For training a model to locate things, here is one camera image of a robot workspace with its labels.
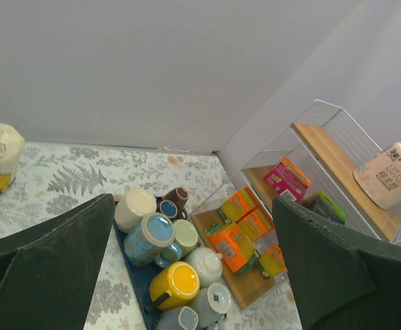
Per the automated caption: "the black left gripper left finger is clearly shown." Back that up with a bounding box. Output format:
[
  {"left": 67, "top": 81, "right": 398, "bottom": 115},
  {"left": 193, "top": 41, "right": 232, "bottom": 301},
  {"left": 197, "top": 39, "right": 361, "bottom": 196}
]
[{"left": 0, "top": 194, "right": 115, "bottom": 329}]

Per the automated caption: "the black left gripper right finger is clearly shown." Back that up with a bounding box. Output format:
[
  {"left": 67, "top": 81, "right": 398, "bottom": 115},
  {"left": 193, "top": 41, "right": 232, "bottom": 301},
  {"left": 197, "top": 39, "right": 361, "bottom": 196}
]
[{"left": 272, "top": 197, "right": 401, "bottom": 329}]

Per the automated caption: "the light blue patterned mug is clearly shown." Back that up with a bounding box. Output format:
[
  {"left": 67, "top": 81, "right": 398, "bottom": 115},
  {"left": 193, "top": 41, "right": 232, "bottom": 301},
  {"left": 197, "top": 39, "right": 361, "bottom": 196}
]
[{"left": 124, "top": 212, "right": 182, "bottom": 268}]

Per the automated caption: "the grey white mug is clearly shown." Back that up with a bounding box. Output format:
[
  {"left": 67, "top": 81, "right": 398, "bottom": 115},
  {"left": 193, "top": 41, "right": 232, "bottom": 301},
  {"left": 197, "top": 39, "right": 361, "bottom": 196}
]
[{"left": 187, "top": 283, "right": 232, "bottom": 329}]

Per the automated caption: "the grey blue mug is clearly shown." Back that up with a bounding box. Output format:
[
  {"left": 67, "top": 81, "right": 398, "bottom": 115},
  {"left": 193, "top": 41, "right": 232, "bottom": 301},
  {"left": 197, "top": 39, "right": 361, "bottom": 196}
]
[{"left": 154, "top": 306, "right": 198, "bottom": 330}]

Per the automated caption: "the yellow mug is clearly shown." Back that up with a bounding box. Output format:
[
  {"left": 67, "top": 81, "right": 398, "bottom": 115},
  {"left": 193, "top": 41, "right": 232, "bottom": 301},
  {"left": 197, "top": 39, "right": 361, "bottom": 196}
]
[{"left": 144, "top": 261, "right": 200, "bottom": 313}]

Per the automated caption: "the cream upside-down mug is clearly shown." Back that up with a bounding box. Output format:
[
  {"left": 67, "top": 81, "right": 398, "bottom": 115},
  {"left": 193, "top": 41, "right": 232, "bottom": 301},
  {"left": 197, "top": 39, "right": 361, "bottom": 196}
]
[{"left": 114, "top": 188, "right": 157, "bottom": 232}]

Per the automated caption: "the white round mug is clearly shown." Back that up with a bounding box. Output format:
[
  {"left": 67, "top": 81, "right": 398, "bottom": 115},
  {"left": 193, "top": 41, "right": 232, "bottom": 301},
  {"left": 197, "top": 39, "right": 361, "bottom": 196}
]
[{"left": 184, "top": 247, "right": 223, "bottom": 288}]

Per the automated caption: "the dark blue small mug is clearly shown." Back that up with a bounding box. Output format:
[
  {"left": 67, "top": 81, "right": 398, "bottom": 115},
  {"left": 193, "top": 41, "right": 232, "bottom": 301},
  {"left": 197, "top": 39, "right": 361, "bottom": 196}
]
[{"left": 157, "top": 199, "right": 187, "bottom": 221}]

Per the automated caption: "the pale green mug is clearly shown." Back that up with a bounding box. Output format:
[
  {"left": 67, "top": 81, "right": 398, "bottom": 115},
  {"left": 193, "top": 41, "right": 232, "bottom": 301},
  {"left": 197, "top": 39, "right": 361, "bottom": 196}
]
[{"left": 173, "top": 219, "right": 199, "bottom": 257}]

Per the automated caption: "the brown mug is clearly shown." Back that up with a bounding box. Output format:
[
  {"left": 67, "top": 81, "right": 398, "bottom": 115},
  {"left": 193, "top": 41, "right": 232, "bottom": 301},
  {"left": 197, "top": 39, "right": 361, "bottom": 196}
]
[{"left": 163, "top": 187, "right": 189, "bottom": 210}]

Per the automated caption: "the yellow box right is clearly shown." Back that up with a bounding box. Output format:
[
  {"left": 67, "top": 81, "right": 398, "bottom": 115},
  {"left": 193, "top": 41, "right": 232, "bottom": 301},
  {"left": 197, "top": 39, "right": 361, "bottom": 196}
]
[{"left": 254, "top": 244, "right": 287, "bottom": 279}]

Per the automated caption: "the black green package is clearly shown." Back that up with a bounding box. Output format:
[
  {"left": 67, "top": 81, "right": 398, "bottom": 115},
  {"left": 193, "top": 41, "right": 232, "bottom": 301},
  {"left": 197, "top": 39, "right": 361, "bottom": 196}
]
[{"left": 299, "top": 190, "right": 347, "bottom": 225}]

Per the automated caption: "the dark blue tray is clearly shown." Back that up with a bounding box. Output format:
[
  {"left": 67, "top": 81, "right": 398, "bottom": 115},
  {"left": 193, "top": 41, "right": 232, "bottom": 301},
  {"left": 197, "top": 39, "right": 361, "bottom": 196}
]
[{"left": 113, "top": 197, "right": 166, "bottom": 329}]

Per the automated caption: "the orange box front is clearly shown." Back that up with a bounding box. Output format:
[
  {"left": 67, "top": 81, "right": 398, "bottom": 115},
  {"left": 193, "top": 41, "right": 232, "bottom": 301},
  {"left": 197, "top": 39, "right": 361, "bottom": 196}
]
[{"left": 206, "top": 223, "right": 259, "bottom": 275}]

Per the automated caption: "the wrapped toilet paper roll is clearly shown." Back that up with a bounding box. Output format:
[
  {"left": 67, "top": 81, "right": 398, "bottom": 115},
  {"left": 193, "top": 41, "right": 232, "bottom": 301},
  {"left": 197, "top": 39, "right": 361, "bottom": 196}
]
[{"left": 353, "top": 142, "right": 401, "bottom": 210}]

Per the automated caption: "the pink box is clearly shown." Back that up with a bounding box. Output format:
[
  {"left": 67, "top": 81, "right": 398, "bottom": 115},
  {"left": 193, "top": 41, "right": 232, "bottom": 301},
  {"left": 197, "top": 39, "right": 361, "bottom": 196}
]
[{"left": 263, "top": 157, "right": 312, "bottom": 203}]

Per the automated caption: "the orange yellow box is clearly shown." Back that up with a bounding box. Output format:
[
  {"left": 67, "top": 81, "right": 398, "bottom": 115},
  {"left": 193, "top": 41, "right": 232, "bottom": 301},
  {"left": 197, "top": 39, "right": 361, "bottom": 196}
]
[{"left": 217, "top": 186, "right": 260, "bottom": 223}]

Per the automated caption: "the white wire shelf rack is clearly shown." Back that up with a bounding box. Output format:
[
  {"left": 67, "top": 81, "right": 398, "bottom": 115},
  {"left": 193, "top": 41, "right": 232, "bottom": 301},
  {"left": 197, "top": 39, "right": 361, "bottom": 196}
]
[{"left": 188, "top": 99, "right": 401, "bottom": 311}]

